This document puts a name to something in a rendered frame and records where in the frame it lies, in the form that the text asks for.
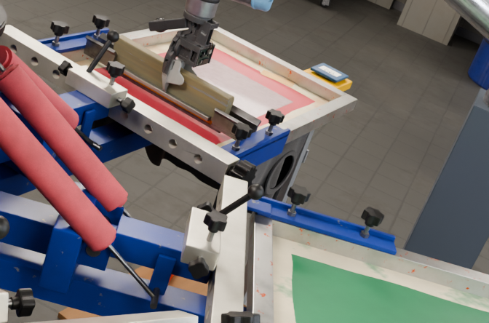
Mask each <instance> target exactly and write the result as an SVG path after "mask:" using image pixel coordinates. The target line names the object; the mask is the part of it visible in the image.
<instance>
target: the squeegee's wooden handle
mask: <svg viewBox="0 0 489 323"><path fill-rule="evenodd" d="M113 50H115V51H116V53H117V56H116V61H118V62H120V63H121V64H122V65H125V68H127V69H129V70H131V71H132V72H134V73H136V74H137V75H139V76H141V77H143V78H144V79H146V80H148V81H150V82H151V83H153V84H155V85H156V86H158V87H160V88H162V89H163V86H162V66H163V62H164V58H163V57H162V56H160V55H158V54H156V53H155V52H152V51H151V50H149V49H147V48H145V47H143V46H142V45H140V44H138V43H136V42H135V41H133V40H131V39H129V38H127V37H126V36H123V35H121V36H119V40H118V41H117V42H115V43H114V48H113ZM180 73H181V75H182V76H183V78H184V83H183V84H182V85H176V84H171V83H169V86H168V88H167V92H169V93H170V94H172V95H174V96H176V97H178V98H180V99H181V100H183V101H185V102H186V103H188V104H190V105H192V106H193V107H195V108H197V109H199V110H200V111H202V112H204V113H206V114H207V115H209V116H211V118H210V121H212V120H213V117H214V115H215V111H214V110H215V108H218V109H220V110H221V111H223V112H225V113H227V114H228V115H229V114H230V111H231V107H232V105H233V102H234V96H232V95H230V94H229V93H227V92H224V91H223V90H221V89H219V88H217V87H216V86H214V85H212V84H210V83H209V82H207V81H205V80H203V79H201V78H199V77H198V76H196V75H194V74H192V73H190V72H189V71H187V70H185V69H183V68H180Z"/></svg>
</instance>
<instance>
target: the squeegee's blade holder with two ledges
mask: <svg viewBox="0 0 489 323"><path fill-rule="evenodd" d="M124 74H126V75H128V76H129V77H131V78H133V79H134V80H136V81H138V82H140V83H141V84H143V85H145V86H147V87H148V88H150V89H152V90H153V91H155V92H158V93H159V94H160V95H162V96H164V97H166V98H167V99H169V100H171V101H172V102H174V103H177V104H178V105H180V106H181V107H183V108H185V109H186V110H188V111H190V112H192V113H194V114H196V115H197V116H199V117H201V118H202V119H204V120H205V121H209V120H210V118H211V116H209V115H207V114H206V113H204V112H202V111H200V110H199V109H197V108H195V107H193V106H192V105H190V104H188V103H186V102H185V101H183V100H181V99H180V98H178V97H176V96H174V95H172V94H170V93H169V92H164V91H163V89H162V88H160V87H158V86H156V85H155V84H153V83H151V82H150V81H148V80H146V79H144V78H143V77H141V76H139V75H137V74H136V73H134V72H132V71H131V70H129V69H127V68H125V69H124Z"/></svg>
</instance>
